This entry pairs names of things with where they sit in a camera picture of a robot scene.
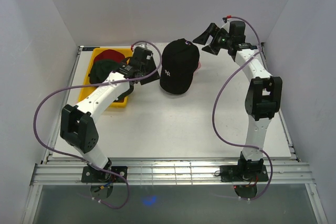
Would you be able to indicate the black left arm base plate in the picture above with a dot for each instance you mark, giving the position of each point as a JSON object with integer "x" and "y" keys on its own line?
{"x": 91, "y": 175}

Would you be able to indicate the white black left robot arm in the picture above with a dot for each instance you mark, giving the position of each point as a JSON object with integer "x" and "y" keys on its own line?
{"x": 114, "y": 76}

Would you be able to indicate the yellow plastic bin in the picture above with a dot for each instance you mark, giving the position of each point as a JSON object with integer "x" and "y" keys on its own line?
{"x": 84, "y": 92}

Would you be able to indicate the aluminium table frame rail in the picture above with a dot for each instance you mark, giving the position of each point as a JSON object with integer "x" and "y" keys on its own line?
{"x": 166, "y": 172}

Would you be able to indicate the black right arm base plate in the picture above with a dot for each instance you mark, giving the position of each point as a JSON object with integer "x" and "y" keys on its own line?
{"x": 232, "y": 173}

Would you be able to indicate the red baseball cap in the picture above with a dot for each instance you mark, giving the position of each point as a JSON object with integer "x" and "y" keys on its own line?
{"x": 109, "y": 54}

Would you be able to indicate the dark green NY cap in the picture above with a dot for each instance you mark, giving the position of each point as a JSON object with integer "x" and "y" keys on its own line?
{"x": 101, "y": 69}

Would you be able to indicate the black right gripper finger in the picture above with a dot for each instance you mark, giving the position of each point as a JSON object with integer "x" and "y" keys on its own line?
{"x": 210, "y": 31}
{"x": 210, "y": 49}

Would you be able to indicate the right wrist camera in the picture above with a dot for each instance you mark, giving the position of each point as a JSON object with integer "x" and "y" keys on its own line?
{"x": 226, "y": 19}

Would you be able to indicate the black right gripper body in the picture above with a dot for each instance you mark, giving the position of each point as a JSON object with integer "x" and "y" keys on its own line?
{"x": 221, "y": 41}

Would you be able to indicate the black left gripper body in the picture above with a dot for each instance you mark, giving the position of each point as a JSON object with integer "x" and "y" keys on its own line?
{"x": 149, "y": 69}

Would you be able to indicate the pink LA baseball cap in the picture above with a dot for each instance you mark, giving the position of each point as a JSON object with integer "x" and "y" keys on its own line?
{"x": 198, "y": 67}

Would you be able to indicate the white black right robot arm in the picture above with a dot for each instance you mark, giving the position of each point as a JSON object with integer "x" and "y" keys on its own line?
{"x": 263, "y": 95}

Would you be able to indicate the black NY baseball cap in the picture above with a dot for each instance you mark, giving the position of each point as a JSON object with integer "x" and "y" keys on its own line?
{"x": 179, "y": 61}

